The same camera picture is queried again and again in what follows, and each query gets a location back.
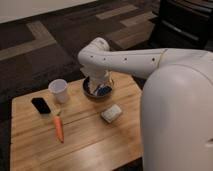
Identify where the black cabinet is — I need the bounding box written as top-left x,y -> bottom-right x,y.
149,0 -> 213,49

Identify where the dark blue ceramic bowl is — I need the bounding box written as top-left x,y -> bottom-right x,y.
82,77 -> 114,98

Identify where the white plastic cup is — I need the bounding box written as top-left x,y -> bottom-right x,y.
48,79 -> 69,103

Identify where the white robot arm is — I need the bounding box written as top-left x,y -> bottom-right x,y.
78,37 -> 213,171

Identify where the white sponge block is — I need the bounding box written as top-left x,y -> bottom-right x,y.
101,104 -> 122,123

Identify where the black smartphone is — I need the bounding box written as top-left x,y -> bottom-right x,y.
31,97 -> 51,114

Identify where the orange carrot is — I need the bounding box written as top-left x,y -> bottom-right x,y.
53,115 -> 64,143

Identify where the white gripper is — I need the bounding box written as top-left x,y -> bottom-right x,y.
81,67 -> 112,95

